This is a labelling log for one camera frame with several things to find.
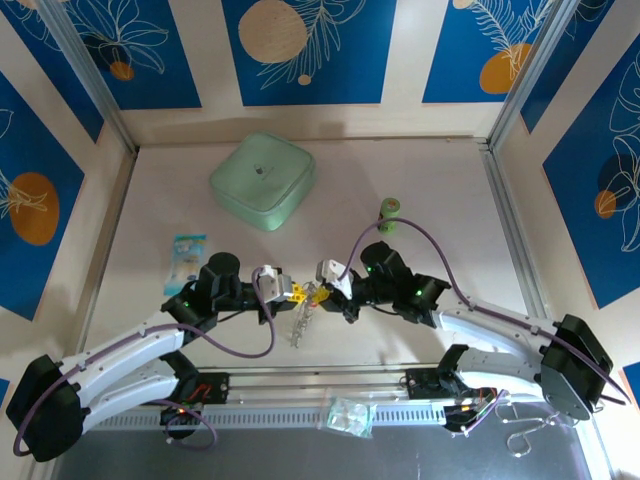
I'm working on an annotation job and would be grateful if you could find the brown keyring with metal chain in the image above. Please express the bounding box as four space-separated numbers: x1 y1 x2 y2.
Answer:
288 299 319 350

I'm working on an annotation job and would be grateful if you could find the clear plastic zip bag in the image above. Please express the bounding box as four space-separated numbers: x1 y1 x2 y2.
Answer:
318 387 377 441

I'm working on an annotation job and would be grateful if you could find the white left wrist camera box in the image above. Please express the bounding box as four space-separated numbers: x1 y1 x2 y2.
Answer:
252 263 286 304

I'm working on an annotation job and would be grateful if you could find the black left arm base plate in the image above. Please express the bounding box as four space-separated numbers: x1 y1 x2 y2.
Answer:
172 370 231 406

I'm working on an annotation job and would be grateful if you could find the grey slotted cable duct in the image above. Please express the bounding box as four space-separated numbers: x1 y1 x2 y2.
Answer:
92 403 451 431

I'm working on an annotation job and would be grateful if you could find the aluminium side rail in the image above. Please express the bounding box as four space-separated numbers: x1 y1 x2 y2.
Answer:
77 147 140 361
482 142 551 321

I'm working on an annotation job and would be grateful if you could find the light blue snack packet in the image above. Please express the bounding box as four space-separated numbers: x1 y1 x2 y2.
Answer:
164 233 208 296

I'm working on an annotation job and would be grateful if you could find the black controller box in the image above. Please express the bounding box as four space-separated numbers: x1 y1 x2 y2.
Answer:
442 399 496 434
158 402 204 427

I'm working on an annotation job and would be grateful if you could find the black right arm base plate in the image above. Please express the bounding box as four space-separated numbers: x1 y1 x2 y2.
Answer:
405 367 454 401

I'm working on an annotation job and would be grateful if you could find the mint green zip case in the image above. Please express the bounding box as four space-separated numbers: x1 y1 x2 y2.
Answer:
208 132 317 233

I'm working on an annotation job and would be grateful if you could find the aluminium frame post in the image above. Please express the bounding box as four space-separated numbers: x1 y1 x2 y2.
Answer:
485 0 579 151
37 0 140 154

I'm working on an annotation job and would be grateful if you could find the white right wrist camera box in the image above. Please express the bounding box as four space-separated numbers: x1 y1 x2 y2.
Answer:
315 258 357 294

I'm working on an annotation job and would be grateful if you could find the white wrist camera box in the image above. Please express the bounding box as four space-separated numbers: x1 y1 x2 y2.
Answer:
315 258 357 294
252 263 286 304

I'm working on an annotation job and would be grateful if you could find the green cylindrical can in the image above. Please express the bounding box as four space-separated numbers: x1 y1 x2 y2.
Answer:
377 197 403 236

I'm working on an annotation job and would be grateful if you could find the thin silver wire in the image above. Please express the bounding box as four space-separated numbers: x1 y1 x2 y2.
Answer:
502 399 601 459

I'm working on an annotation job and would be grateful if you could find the aluminium mounting rail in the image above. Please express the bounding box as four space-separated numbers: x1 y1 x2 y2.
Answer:
89 367 551 407

